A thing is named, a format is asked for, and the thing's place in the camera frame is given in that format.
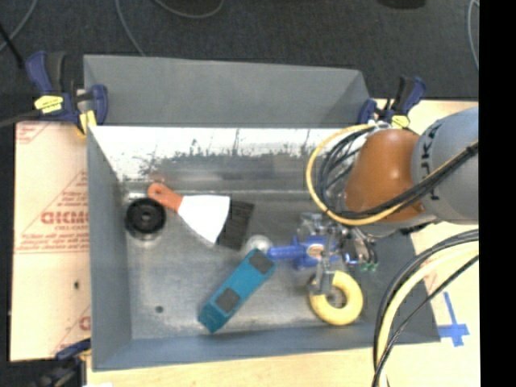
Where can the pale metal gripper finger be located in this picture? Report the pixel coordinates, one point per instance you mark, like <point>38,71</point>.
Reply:
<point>319,280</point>
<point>333,289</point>

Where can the blue plastic tool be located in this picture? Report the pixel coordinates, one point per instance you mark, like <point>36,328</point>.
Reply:
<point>284,252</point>

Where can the silver ball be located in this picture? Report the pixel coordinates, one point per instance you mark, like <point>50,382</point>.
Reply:
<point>258,243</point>

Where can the teal flat block grey pads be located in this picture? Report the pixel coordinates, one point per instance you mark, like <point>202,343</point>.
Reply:
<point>242,284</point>

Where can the grey metal bin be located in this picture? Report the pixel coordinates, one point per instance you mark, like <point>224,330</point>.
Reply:
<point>181,280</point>

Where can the brown cardboard board red print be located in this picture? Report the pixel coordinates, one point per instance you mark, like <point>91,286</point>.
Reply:
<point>48,200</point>

